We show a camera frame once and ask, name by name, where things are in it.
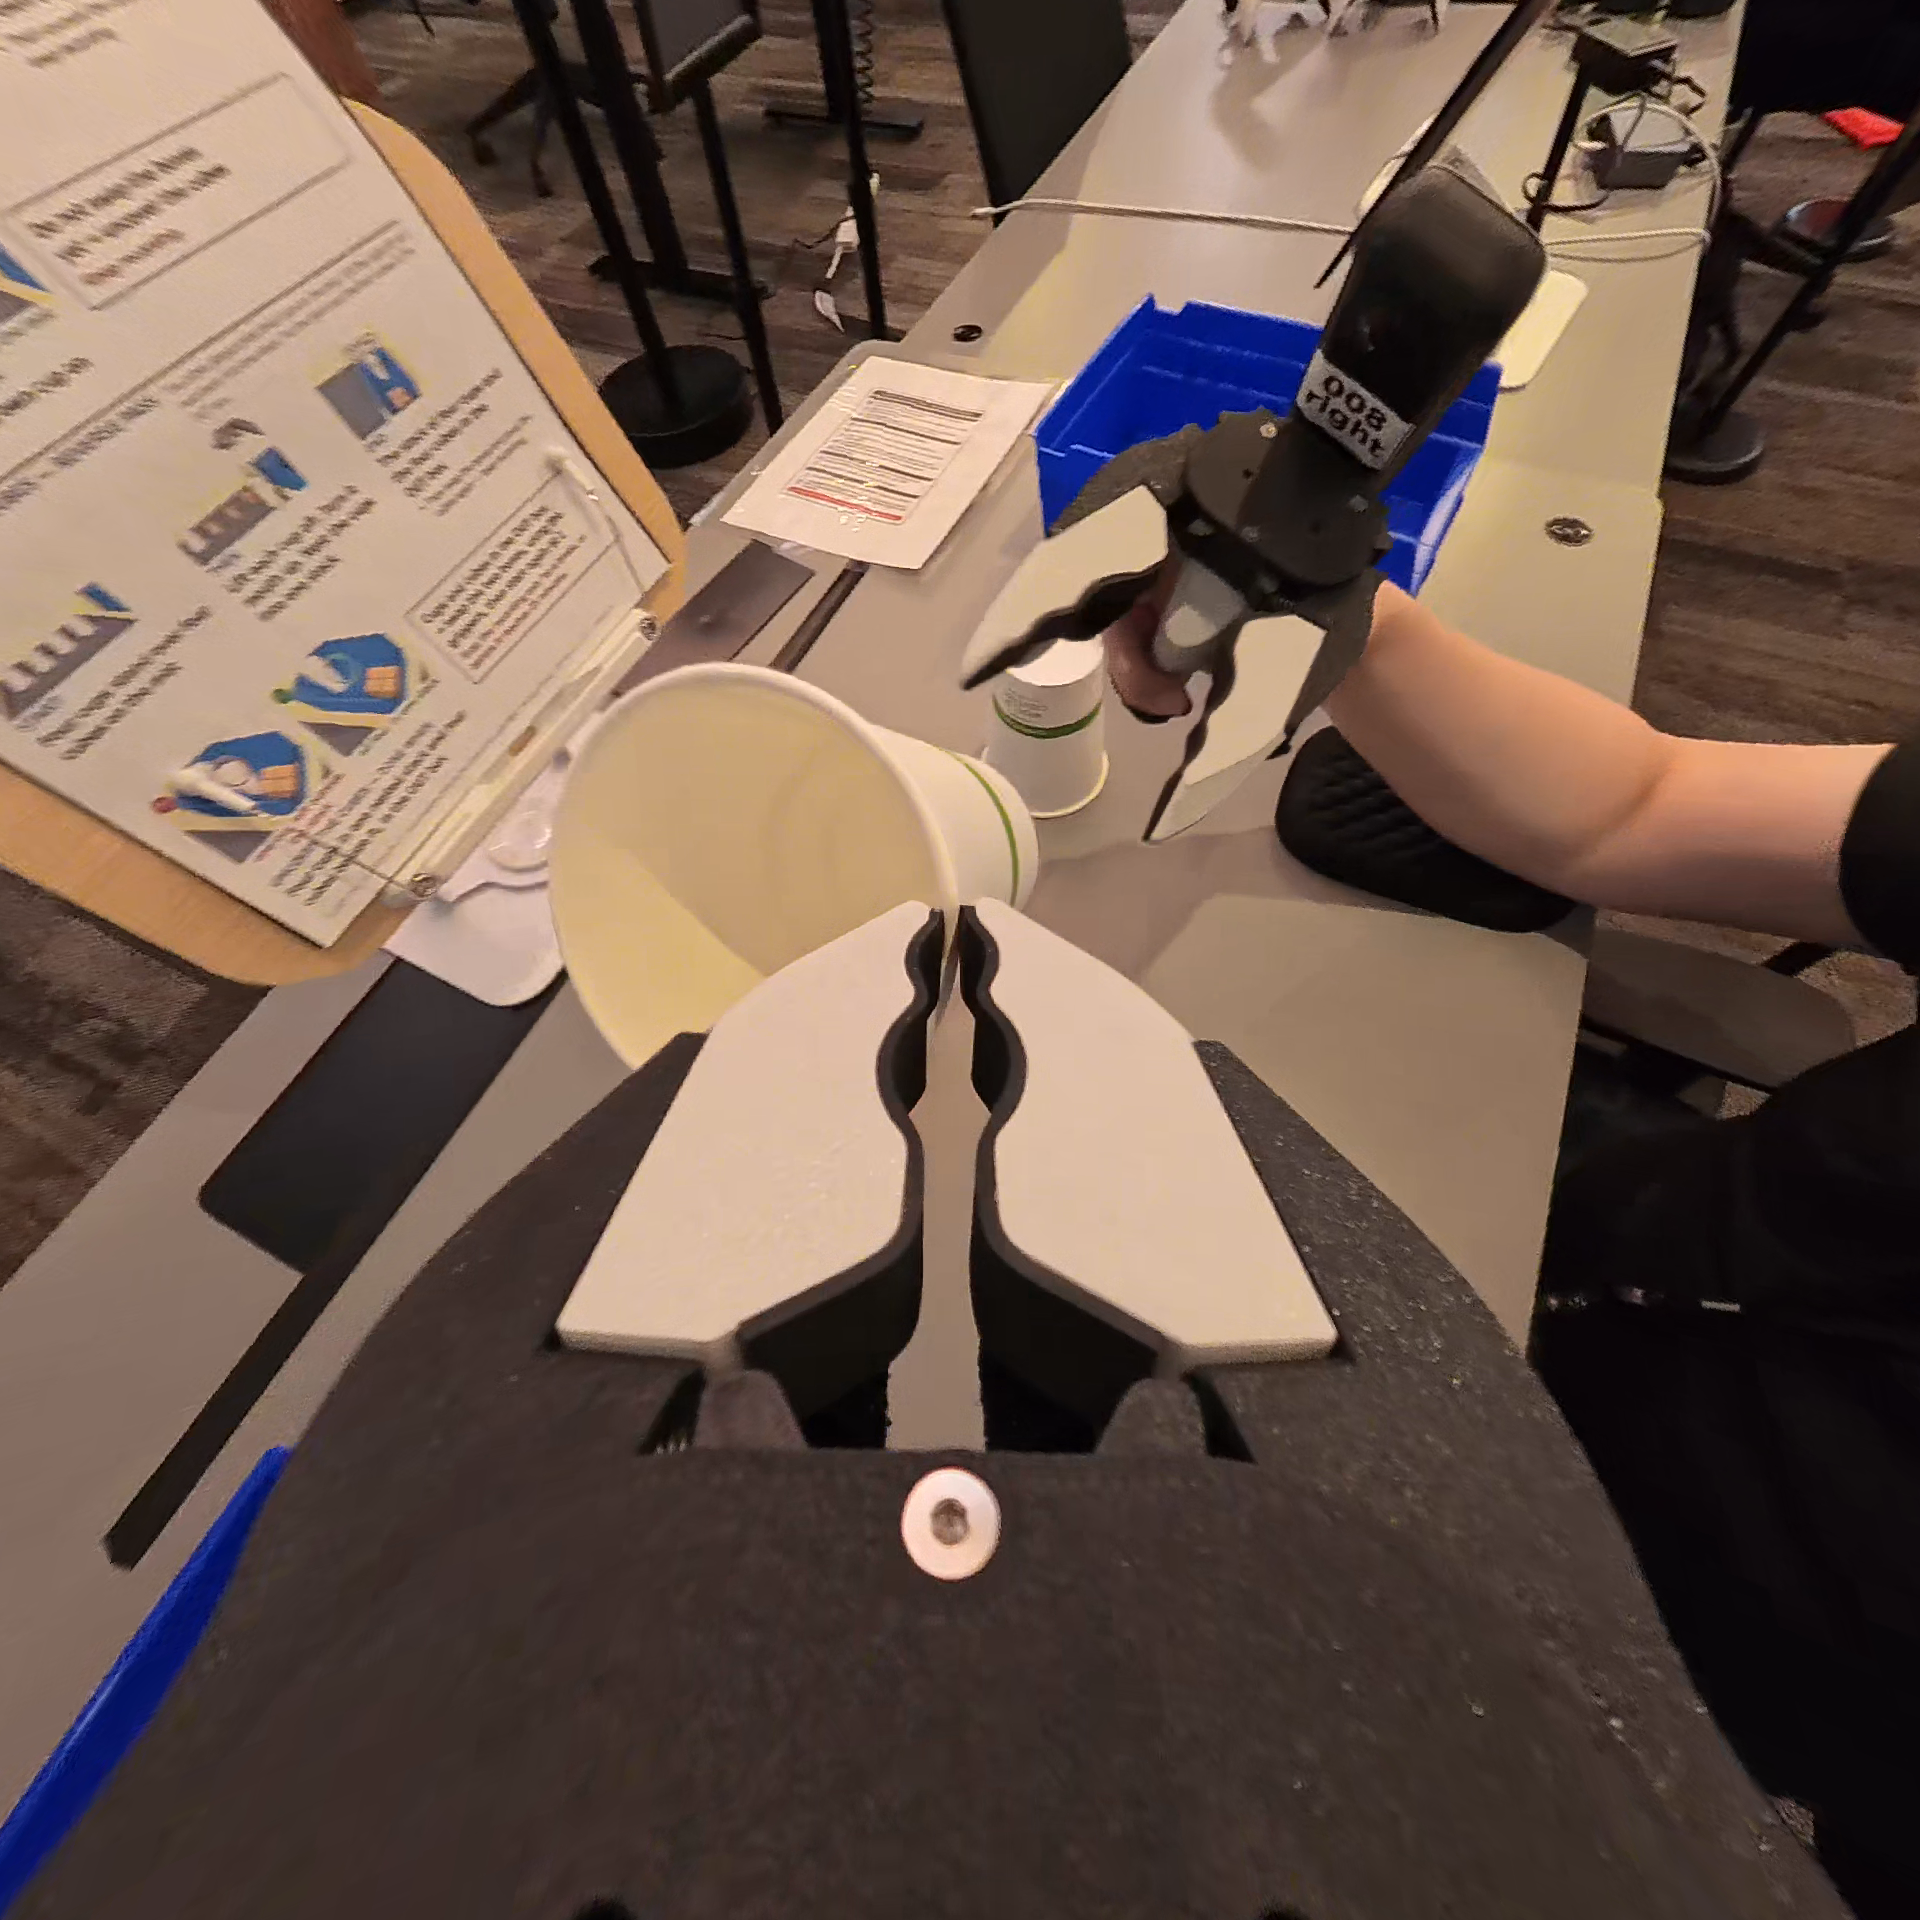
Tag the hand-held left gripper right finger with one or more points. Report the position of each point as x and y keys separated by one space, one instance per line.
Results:
x=1154 y=1186

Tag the dark panel on black stand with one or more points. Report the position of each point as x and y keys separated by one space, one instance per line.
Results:
x=698 y=44

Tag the black metal stand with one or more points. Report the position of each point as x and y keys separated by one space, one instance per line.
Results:
x=1716 y=442

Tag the white paper sheet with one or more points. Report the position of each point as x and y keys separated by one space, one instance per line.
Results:
x=1553 y=324

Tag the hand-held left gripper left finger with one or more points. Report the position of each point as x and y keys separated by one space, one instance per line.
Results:
x=751 y=1172

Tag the black flat strip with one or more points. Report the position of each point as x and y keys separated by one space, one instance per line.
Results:
x=733 y=599

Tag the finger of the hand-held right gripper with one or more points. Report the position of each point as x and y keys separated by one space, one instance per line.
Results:
x=1072 y=564
x=1252 y=706

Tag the black office chair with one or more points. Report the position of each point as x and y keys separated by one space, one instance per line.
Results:
x=1724 y=1004

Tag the blue plastic bin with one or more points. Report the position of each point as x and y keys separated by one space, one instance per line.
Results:
x=1140 y=405
x=120 y=1681

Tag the wooden desk with black legs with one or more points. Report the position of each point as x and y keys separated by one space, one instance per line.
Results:
x=840 y=118

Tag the person's right hand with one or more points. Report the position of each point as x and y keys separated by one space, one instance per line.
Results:
x=1147 y=682

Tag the white paper cup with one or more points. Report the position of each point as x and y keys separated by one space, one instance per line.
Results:
x=1050 y=751
x=720 y=810

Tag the black wrist rest pad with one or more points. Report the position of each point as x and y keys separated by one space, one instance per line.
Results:
x=1381 y=839

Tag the printed instruction sheet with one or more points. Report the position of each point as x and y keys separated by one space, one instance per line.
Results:
x=224 y=451

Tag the paper sheet in plastic sleeve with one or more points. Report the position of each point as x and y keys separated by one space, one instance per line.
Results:
x=884 y=451

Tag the person's right forearm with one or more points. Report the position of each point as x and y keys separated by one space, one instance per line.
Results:
x=1620 y=810

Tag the black chair back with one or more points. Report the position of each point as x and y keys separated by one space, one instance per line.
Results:
x=1036 y=91

